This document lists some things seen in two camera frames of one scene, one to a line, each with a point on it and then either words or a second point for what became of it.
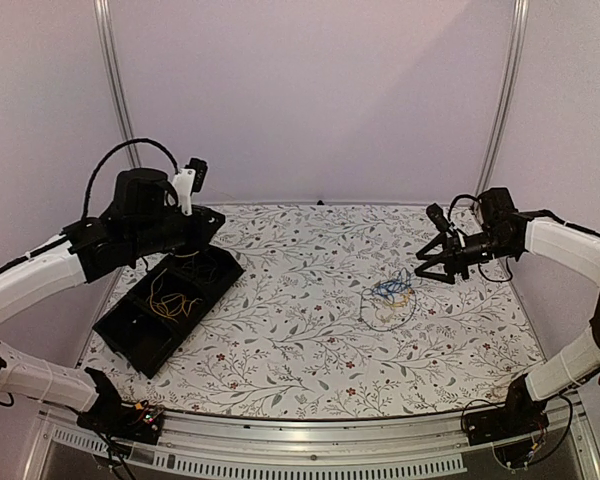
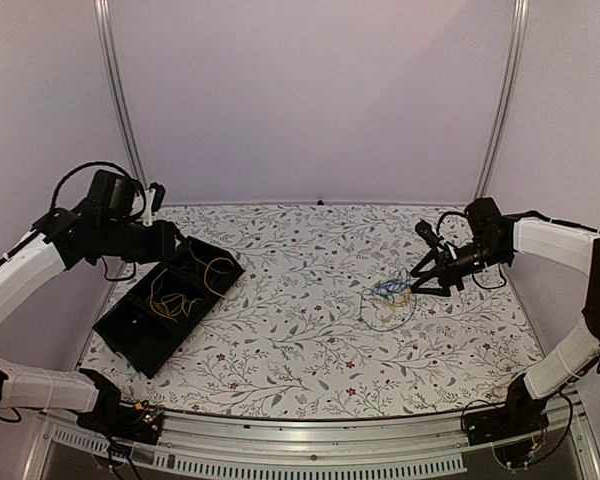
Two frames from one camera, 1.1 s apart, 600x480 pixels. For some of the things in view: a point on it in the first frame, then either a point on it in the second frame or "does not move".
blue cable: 400,282 does not move
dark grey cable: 366,289 does not move
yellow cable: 180,256 → 220,264
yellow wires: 171,304 does not move
